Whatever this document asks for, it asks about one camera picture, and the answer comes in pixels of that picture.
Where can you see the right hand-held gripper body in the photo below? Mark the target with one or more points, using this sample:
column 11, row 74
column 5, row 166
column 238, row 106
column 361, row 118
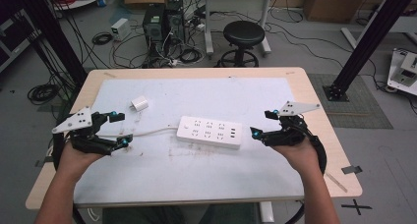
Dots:
column 290, row 134

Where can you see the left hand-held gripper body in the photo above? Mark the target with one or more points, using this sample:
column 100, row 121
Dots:
column 82, row 140

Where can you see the white charger plug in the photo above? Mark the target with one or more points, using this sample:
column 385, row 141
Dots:
column 140, row 103

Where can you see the white power strip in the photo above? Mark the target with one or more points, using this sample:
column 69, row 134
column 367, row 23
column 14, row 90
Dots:
column 209, row 132

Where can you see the person's left hand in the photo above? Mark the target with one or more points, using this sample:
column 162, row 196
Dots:
column 75, row 161

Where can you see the person's right hand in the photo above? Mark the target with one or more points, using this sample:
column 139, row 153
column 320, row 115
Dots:
column 301, row 156

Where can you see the grey tape strip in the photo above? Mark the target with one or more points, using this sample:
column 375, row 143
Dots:
column 351, row 169

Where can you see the dark floor mat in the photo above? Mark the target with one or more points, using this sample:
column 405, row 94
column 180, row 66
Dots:
column 360, row 112

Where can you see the white table mat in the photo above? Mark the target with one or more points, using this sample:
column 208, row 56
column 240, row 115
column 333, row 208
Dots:
column 190, row 175

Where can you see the white table leg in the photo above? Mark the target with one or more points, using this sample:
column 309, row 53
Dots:
column 266, row 212

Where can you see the black round stool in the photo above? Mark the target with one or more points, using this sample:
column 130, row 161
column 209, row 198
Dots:
column 244, row 34

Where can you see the white power supply box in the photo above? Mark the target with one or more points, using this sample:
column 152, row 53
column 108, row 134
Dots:
column 120, row 29

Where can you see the person's dark pants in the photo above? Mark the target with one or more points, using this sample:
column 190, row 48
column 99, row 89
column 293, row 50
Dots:
column 180, row 215

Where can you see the black computer tower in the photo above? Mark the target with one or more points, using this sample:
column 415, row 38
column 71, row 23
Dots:
column 175, row 21
column 153, row 27

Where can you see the white machine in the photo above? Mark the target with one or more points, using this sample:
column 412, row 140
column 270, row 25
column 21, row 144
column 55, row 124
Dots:
column 404, row 71

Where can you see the black metal frame post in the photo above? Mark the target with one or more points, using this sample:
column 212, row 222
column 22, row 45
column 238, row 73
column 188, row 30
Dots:
column 55, row 34
column 370, row 40

